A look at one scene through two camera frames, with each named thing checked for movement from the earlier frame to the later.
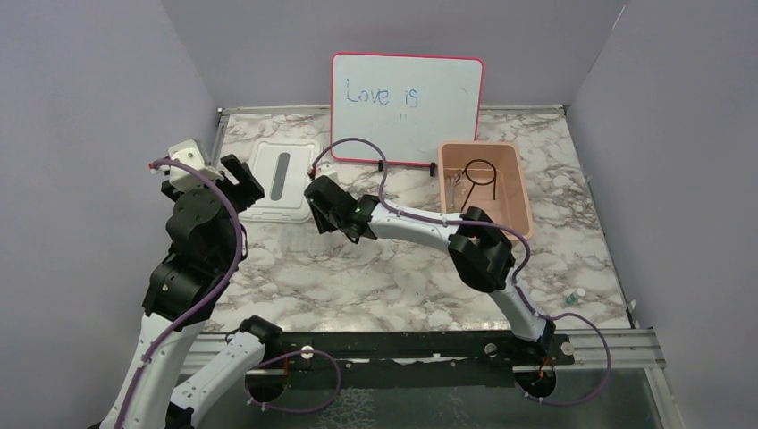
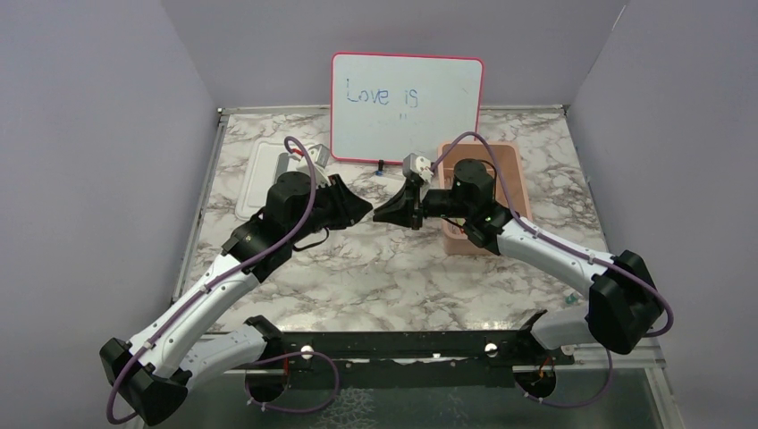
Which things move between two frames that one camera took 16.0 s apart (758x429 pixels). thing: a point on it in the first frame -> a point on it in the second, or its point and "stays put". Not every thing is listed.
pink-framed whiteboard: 408,103 stays put
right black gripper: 323,226 -> 400,209
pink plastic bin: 486,174 stays put
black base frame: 402,360 stays put
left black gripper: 249,189 -> 349,208
